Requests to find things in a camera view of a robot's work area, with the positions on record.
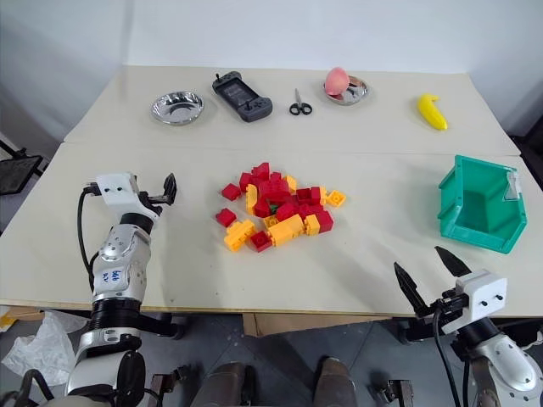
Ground dark rounded shape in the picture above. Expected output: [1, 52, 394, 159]
[202, 361, 257, 407]
[314, 356, 358, 407]

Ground empty steel bowl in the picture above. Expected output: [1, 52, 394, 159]
[149, 89, 205, 127]

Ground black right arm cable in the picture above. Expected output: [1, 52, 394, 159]
[431, 307, 464, 407]

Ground black object beside table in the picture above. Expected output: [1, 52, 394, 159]
[507, 132, 543, 184]

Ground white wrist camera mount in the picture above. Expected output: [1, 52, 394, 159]
[440, 268, 508, 336]
[93, 171, 165, 220]

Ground small red block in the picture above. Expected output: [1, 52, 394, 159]
[249, 231, 273, 254]
[220, 182, 243, 202]
[215, 207, 238, 228]

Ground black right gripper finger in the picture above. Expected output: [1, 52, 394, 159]
[393, 261, 430, 315]
[434, 245, 473, 280]

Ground brown cardboard sheet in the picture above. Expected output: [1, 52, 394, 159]
[241, 313, 392, 338]

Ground pink peach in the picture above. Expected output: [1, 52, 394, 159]
[324, 66, 353, 98]

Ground clear label holder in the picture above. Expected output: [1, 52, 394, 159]
[503, 170, 521, 201]

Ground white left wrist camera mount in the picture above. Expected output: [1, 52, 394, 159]
[93, 171, 165, 220]

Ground dark grey game controller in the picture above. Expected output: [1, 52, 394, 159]
[211, 71, 274, 124]

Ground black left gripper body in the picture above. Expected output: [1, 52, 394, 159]
[129, 175, 167, 218]

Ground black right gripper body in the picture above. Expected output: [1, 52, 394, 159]
[413, 289, 470, 328]

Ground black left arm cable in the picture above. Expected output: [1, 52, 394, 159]
[76, 182, 98, 294]

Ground white plastic bag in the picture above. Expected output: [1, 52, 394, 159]
[1, 310, 87, 387]

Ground yellow banana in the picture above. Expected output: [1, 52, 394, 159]
[416, 92, 450, 131]

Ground shallow steel plate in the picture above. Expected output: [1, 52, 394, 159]
[322, 75, 370, 107]

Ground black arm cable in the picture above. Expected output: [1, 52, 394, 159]
[76, 182, 98, 294]
[431, 307, 464, 407]

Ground black handled scissors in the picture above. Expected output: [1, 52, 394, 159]
[288, 87, 314, 117]

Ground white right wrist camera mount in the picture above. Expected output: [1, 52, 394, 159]
[440, 268, 508, 336]

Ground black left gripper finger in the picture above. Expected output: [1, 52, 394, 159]
[162, 172, 178, 206]

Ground green plastic bin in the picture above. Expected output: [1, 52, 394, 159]
[436, 153, 529, 255]

